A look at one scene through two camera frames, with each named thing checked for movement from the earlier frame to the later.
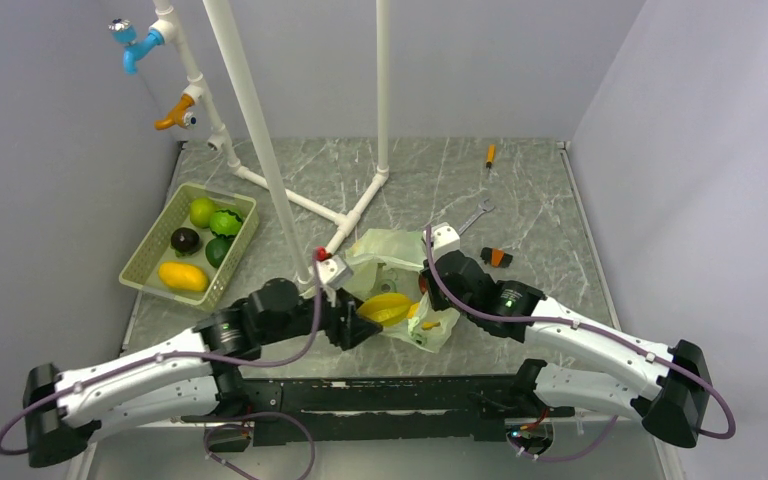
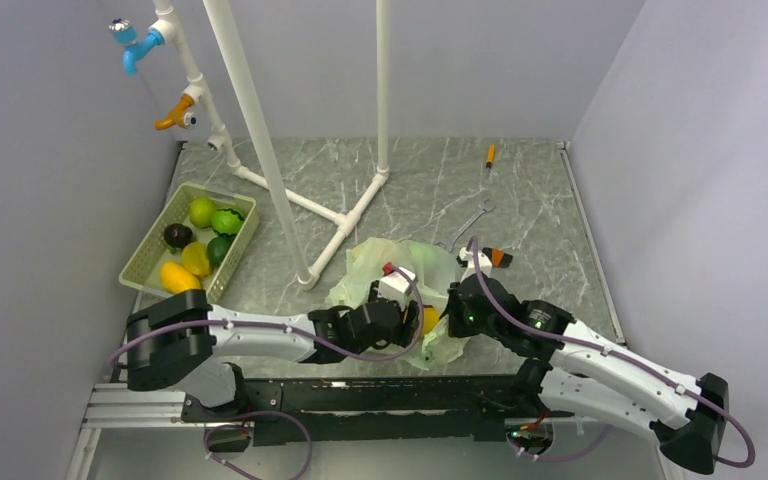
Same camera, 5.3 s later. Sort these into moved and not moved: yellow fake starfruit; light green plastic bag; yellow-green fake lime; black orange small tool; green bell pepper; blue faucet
Moved: light green plastic bag; yellow fake starfruit
Not moved: black orange small tool; yellow-green fake lime; blue faucet; green bell pepper
